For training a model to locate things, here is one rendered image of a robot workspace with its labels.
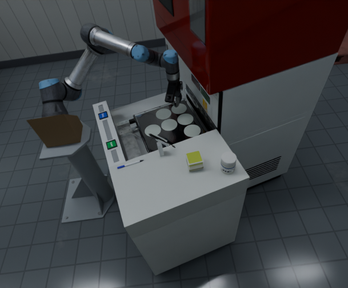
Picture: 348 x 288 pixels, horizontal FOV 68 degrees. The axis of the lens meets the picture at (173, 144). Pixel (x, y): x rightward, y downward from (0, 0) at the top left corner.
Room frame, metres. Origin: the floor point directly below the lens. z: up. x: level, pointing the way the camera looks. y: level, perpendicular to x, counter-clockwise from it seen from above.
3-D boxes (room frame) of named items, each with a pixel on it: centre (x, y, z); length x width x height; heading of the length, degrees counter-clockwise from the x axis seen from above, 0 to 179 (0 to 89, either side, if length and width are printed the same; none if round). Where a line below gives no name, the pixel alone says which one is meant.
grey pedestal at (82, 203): (1.23, 0.80, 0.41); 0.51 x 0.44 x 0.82; 88
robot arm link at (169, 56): (1.21, -0.05, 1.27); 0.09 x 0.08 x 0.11; 56
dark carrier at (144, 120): (1.11, 0.01, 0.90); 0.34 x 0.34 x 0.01; 14
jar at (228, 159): (0.69, -0.24, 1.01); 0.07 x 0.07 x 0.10
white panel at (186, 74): (1.36, -0.16, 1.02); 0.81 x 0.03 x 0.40; 14
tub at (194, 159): (0.74, -0.09, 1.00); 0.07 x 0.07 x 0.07; 5
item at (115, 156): (1.09, 0.38, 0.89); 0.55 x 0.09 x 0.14; 14
